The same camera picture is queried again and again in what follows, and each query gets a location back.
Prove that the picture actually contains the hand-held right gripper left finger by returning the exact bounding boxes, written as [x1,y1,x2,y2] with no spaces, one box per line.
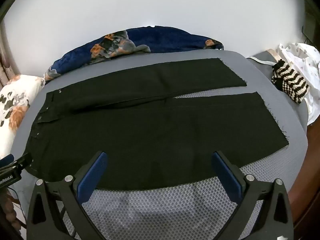
[26,151,108,240]

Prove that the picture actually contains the white dotted cloth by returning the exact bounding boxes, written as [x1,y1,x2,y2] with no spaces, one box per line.
[279,42,320,126]

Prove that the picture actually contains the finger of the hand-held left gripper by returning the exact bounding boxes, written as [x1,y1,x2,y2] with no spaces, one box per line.
[0,152,33,173]

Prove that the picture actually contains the blue floral blanket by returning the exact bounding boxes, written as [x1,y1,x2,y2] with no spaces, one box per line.
[44,26,224,82]

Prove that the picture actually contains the beige curtain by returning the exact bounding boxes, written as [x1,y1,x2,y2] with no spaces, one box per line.
[0,22,22,87]

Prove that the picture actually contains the black pants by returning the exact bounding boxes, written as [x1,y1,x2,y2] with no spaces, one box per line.
[26,58,290,191]

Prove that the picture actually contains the dark wooden shelf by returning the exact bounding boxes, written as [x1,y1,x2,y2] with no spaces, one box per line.
[301,5,320,46]

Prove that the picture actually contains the grey bed sheet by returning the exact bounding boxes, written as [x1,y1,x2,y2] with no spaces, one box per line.
[246,51,308,140]

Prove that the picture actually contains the white floral pillow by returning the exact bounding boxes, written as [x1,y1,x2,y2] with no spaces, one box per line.
[0,74,46,157]

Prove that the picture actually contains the brown wooden bed frame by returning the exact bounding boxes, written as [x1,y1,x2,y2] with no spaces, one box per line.
[291,114,320,232]

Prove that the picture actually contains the black and white striped knit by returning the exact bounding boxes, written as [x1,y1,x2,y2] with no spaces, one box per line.
[271,59,310,104]

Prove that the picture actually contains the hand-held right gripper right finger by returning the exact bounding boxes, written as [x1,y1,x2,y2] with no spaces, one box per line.
[211,151,294,240]

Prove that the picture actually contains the person's left hand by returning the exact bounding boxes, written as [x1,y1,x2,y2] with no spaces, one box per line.
[0,189,19,230]

